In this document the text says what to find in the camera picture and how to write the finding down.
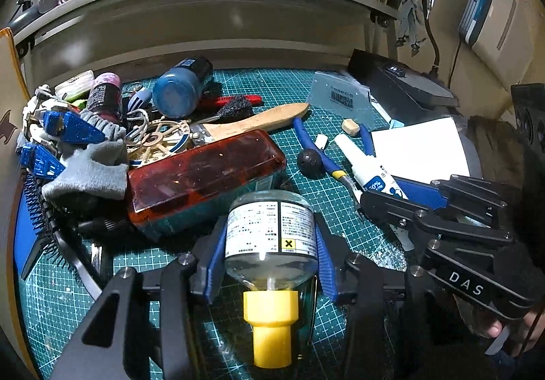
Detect white paper sheet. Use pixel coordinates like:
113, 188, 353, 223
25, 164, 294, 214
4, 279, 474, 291
370, 116, 471, 185

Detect grey fabric glove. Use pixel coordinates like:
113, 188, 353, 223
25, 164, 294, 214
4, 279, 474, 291
40, 110, 130, 200

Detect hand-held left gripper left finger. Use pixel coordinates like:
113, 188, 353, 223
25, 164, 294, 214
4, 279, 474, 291
51, 214, 231, 380

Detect amber transparent plastic case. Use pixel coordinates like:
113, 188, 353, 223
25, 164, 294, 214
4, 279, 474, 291
127, 129, 287, 240

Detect green cutting mat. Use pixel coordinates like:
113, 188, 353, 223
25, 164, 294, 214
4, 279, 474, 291
17, 67, 426, 380

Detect white desk shelf riser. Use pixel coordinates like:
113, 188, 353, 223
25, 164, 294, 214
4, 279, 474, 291
9, 0, 401, 83

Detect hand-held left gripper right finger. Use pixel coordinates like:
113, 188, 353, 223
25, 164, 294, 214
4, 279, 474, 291
313, 212, 501, 380

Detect dark bottle pink cap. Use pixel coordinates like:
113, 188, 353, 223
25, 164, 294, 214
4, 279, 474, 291
87, 72, 124, 123

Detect blue white wall device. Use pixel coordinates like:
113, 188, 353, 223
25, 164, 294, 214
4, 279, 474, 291
457, 0, 531, 61

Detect blue handled pliers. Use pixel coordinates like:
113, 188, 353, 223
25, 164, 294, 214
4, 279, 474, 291
292, 116, 377, 210

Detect white glue tube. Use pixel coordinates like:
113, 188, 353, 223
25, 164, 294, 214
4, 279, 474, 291
334, 133, 409, 202

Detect black hair brush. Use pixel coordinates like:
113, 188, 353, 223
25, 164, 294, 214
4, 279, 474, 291
17, 171, 111, 291

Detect blue white model parts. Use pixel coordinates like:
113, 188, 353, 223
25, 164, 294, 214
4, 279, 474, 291
17, 84, 107, 180

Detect blue paint bottle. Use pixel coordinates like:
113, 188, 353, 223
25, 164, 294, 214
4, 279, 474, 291
152, 57, 214, 119

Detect clear plastic bag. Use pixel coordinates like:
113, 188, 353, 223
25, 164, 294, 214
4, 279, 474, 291
307, 70, 371, 113

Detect black triangular sponge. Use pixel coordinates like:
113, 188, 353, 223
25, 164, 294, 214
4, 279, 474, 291
204, 95, 254, 123

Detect black ball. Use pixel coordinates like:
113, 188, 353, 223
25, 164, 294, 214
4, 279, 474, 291
297, 149, 323, 175

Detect brown cardboard box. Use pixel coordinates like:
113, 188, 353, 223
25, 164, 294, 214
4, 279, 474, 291
0, 27, 32, 364

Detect black speaker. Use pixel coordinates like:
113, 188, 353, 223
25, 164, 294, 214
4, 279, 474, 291
510, 83, 545, 146

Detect red utility knife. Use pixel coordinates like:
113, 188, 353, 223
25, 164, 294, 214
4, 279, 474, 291
198, 94, 264, 110

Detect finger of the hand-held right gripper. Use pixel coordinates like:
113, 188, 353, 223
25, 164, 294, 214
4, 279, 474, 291
360, 190, 518, 244
394, 175, 512, 232

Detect wooden wheel model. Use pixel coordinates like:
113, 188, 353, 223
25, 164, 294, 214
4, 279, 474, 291
125, 116, 192, 170

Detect dark blue sheet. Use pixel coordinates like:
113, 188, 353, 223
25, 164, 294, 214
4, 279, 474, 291
13, 188, 47, 279

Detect person's right hand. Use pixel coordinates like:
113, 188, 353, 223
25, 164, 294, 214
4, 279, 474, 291
481, 303, 545, 357

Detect clear bottle yellow nozzle cap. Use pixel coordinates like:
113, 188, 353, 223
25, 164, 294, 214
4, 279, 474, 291
223, 189, 320, 368

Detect wooden handled brush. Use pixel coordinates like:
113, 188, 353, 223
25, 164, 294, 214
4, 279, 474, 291
189, 102, 309, 146

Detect black flat device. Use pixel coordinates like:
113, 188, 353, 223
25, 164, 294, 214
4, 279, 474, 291
347, 49, 458, 110

